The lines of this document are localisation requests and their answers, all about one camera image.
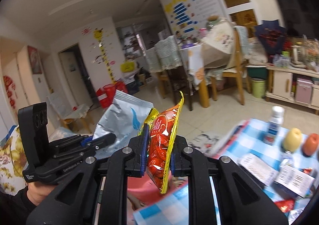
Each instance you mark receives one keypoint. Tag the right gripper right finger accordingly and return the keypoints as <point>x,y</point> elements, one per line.
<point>219,191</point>

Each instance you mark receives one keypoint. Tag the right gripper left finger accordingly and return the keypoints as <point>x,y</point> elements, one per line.
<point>88,190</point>

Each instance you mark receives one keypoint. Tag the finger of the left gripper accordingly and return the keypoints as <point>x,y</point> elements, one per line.
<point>103,141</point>
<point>86,140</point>

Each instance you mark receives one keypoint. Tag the silver foil packet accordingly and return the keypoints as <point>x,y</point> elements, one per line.
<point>124,118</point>

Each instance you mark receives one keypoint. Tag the red yellow snack bag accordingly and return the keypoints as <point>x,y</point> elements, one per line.
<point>163,133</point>

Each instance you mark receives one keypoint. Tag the small red candy wrapper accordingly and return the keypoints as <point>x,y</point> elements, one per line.
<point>285,206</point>

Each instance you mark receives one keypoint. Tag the white blue milk carton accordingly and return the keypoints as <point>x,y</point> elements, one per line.
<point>294,180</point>

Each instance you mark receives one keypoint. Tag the pink plastic trash bin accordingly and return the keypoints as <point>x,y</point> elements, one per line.
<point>144,191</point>

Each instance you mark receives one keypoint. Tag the left hand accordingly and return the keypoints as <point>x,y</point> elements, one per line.
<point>38,191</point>

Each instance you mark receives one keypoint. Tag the red gift boxes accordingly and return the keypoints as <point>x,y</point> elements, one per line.
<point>106,94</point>

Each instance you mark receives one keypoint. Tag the cat pattern slipper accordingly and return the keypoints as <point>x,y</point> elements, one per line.
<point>207,143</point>

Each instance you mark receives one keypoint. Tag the white yogurt drink bottle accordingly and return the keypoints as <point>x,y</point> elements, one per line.
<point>274,124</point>

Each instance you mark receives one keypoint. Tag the large yellow apple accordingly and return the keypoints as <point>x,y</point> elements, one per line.
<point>292,140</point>

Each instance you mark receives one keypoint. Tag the red apple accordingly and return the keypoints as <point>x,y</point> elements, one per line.
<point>310,145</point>

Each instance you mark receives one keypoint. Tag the dark wooden chair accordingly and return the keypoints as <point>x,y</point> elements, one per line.
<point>173,65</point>

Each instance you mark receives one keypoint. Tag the green waste bin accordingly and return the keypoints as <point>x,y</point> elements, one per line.
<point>258,87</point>

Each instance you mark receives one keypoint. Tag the cream TV cabinet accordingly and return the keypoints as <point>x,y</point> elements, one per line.
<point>282,85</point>

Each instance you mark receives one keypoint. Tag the wooden dining chair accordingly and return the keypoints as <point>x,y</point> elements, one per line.
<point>237,65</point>

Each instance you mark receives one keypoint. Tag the dining table with cloth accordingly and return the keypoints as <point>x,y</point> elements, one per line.
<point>192,58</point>

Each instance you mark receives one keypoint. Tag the dark wrapped flower bouquet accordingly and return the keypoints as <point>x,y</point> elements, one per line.
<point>272,36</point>

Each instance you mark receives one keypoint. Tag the black flat television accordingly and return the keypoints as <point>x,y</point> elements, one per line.
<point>300,18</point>

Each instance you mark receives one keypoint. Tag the giraffe height wall sticker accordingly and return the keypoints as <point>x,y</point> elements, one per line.
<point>98,35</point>

